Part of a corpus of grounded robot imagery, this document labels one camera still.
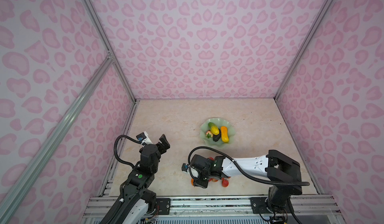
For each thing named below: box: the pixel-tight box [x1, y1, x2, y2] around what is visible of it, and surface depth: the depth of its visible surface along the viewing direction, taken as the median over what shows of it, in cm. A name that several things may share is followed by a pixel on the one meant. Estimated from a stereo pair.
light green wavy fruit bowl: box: [199, 117, 236, 149], surface depth 99 cm
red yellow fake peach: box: [205, 129, 214, 139], surface depth 97 cm
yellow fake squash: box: [220, 126, 229, 143], surface depth 96 cm
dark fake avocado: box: [213, 128, 221, 142], surface depth 96 cm
